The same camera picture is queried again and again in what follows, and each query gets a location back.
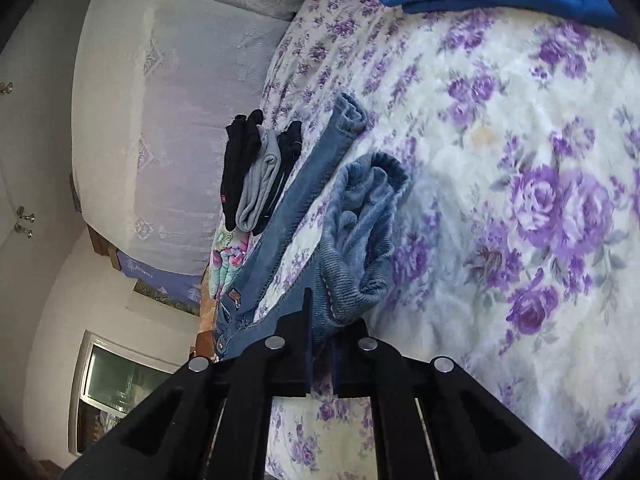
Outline blue denim jeans pants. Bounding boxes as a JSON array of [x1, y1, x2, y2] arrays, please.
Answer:
[[212, 92, 413, 361]]

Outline black folded pants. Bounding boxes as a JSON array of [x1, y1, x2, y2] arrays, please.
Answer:
[[220, 109, 265, 231]]

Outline grey folded pants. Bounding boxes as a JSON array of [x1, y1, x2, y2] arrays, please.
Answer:
[[235, 129, 284, 234]]

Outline dark navy folded pants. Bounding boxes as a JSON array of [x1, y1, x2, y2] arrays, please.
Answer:
[[259, 120, 304, 237]]

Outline purple floral bedsheet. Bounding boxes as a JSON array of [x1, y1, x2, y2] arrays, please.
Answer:
[[200, 0, 640, 480]]

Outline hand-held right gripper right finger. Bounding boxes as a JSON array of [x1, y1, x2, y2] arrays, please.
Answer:
[[331, 319, 582, 480]]

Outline colourful floral pillow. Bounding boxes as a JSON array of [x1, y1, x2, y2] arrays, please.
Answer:
[[209, 224, 252, 307]]

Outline wooden bed frame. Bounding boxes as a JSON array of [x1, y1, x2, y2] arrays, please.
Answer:
[[86, 224, 119, 257]]

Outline white wardrobe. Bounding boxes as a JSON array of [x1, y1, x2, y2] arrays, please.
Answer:
[[0, 5, 81, 321]]

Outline white framed window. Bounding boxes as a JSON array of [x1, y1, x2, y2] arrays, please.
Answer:
[[74, 331, 177, 457]]

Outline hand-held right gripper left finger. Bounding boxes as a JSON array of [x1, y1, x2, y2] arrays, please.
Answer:
[[64, 287, 314, 480]]

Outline blue patterned cloth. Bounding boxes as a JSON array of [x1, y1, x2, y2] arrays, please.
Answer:
[[116, 249, 204, 307]]

